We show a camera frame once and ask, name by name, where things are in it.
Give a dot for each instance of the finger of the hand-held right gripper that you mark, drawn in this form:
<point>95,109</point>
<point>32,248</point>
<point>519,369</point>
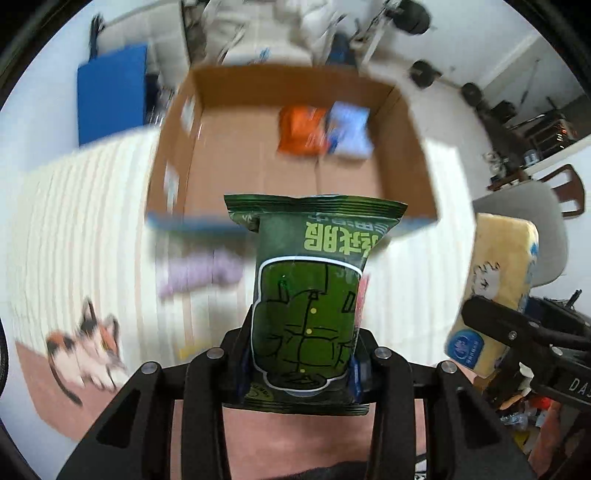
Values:
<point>498,318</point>
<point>561,311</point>

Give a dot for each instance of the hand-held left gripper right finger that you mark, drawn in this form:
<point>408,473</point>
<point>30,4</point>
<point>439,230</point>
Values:
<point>358,374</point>

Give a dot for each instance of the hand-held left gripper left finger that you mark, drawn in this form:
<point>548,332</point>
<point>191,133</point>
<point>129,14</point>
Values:
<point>244,371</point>

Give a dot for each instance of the yellow tissue packet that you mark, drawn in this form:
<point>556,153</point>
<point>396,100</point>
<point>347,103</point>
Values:
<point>501,258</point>

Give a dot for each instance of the green snack packet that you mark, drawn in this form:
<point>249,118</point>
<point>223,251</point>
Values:
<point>304,300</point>

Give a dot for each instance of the cardboard box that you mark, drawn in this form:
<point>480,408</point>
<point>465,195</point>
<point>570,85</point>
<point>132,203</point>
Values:
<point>258,157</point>

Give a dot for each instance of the purple soft packet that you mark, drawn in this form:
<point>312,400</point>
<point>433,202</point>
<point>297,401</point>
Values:
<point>201,274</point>

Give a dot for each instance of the grey padded chair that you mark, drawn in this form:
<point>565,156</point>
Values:
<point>547,230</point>

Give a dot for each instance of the cluttered dark shelf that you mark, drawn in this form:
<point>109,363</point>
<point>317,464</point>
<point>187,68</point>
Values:
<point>545,131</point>

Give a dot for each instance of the striped cat print blanket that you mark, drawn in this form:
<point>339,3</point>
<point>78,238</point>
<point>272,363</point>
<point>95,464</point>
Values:
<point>83,258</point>

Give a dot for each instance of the black weight plate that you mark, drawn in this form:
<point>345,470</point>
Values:
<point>422,74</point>
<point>413,14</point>
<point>472,94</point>

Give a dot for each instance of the light blue snack packet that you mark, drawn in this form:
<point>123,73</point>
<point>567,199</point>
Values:
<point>351,131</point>

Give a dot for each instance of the orange snack packet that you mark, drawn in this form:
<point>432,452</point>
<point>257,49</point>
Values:
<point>302,131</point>

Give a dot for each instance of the blue folded mat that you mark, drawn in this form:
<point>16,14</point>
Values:
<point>111,94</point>

